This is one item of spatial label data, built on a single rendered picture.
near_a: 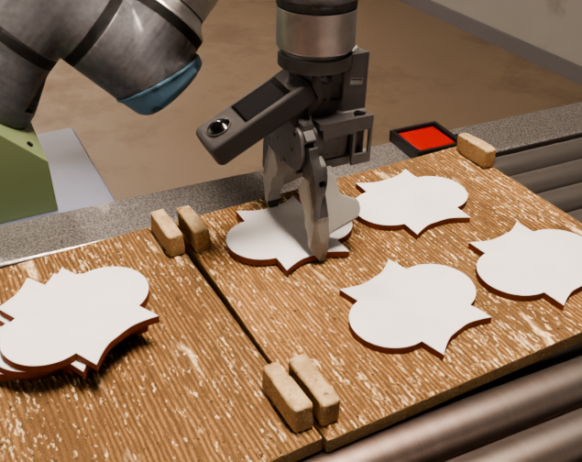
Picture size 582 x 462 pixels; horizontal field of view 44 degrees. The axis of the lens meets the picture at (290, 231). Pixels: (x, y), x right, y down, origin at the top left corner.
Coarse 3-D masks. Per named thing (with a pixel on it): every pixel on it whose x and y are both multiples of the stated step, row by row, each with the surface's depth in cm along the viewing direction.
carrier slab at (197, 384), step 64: (64, 256) 76; (128, 256) 76; (192, 320) 68; (0, 384) 61; (64, 384) 61; (128, 384) 61; (192, 384) 61; (256, 384) 61; (0, 448) 56; (64, 448) 56; (128, 448) 56; (192, 448) 56; (256, 448) 56; (320, 448) 57
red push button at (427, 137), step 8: (424, 128) 103; (432, 128) 103; (408, 136) 101; (416, 136) 101; (424, 136) 101; (432, 136) 101; (440, 136) 101; (416, 144) 99; (424, 144) 99; (432, 144) 99; (440, 144) 99
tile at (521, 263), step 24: (504, 240) 77; (528, 240) 77; (552, 240) 77; (576, 240) 77; (480, 264) 74; (504, 264) 74; (528, 264) 74; (552, 264) 74; (576, 264) 74; (504, 288) 71; (528, 288) 71; (552, 288) 71; (576, 288) 71
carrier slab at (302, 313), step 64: (512, 192) 87; (192, 256) 78; (384, 256) 76; (448, 256) 76; (256, 320) 68; (320, 320) 68; (512, 320) 68; (576, 320) 68; (384, 384) 61; (448, 384) 61
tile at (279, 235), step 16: (272, 208) 82; (288, 208) 82; (240, 224) 80; (256, 224) 80; (272, 224) 80; (288, 224) 80; (352, 224) 80; (240, 240) 77; (256, 240) 77; (272, 240) 77; (288, 240) 77; (304, 240) 77; (336, 240) 77; (240, 256) 75; (256, 256) 75; (272, 256) 75; (288, 256) 75; (304, 256) 75; (336, 256) 76; (288, 272) 73
